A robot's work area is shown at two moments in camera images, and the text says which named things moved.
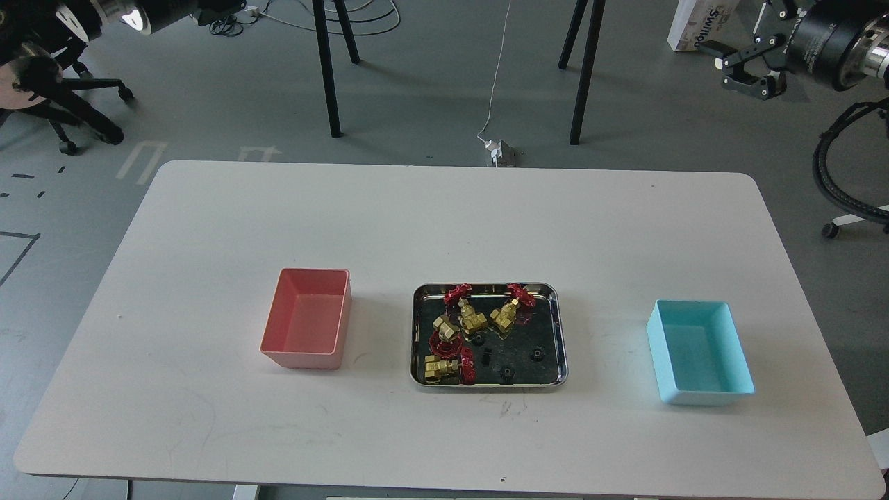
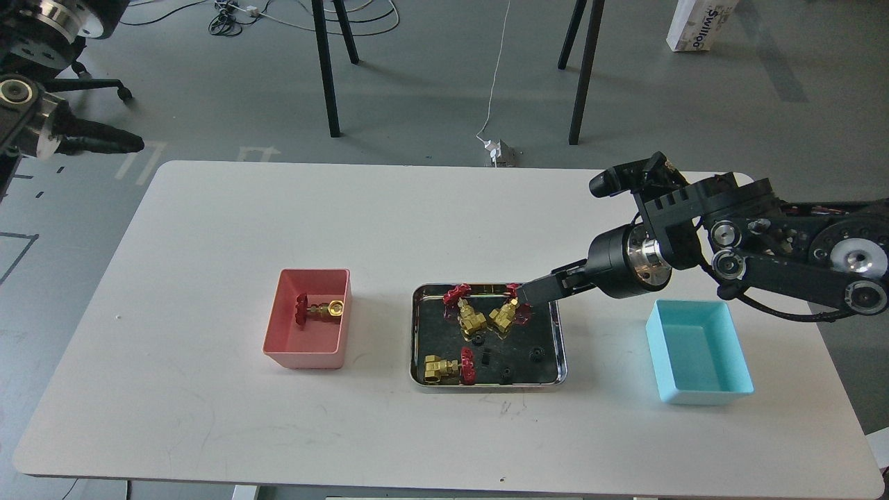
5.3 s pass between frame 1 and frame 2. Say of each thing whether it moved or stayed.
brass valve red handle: moved
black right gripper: moved
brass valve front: stayed
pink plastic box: stayed
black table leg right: stayed
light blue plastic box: stayed
